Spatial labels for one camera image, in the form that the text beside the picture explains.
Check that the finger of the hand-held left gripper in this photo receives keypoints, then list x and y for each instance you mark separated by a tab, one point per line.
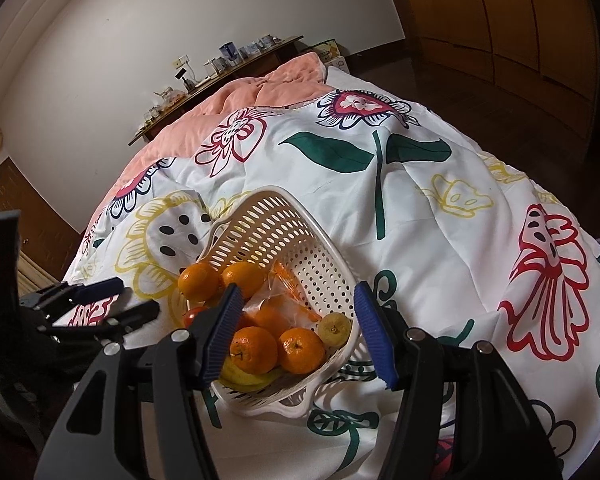
130	316
100	287

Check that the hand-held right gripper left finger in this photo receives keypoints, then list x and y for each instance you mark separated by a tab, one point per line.
222	332

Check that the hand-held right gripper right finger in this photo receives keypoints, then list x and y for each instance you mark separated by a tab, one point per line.
375	335

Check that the red tomato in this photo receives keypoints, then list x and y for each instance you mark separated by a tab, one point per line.
192	316

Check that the orange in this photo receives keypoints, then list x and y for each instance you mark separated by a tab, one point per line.
300	351
198	280
252	351
243	276
272	317

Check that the yellow-green lemon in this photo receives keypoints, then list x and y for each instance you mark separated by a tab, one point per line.
335	329

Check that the green-yellow banana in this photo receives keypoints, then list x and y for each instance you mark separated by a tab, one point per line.
245	380

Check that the clear plastic bag orange print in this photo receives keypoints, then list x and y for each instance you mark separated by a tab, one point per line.
292	297

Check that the white plastic basket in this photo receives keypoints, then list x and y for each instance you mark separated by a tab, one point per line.
280	225

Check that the beige curtain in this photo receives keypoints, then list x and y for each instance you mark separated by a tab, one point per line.
35	270

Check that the white floral printed duvet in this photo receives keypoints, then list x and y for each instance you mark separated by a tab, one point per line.
430	260

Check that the brown wooden door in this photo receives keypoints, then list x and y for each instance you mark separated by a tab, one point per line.
15	200

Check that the black stand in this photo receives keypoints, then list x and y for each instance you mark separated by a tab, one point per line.
182	76

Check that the pink blanket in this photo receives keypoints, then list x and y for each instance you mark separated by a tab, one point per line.
240	105

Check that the white kettle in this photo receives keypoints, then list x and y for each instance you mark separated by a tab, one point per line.
211	66

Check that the blue and white jug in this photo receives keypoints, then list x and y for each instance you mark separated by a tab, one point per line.
226	51

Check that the wooden sideboard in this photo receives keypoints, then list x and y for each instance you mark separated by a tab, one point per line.
250	62

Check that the white box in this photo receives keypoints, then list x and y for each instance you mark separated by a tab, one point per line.
339	65

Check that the yellow cardboard box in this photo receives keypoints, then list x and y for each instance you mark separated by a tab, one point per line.
327	49

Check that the wooden wardrobe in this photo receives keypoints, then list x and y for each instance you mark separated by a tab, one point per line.
480	10

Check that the white wall socket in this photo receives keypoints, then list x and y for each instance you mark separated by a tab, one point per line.
180	61

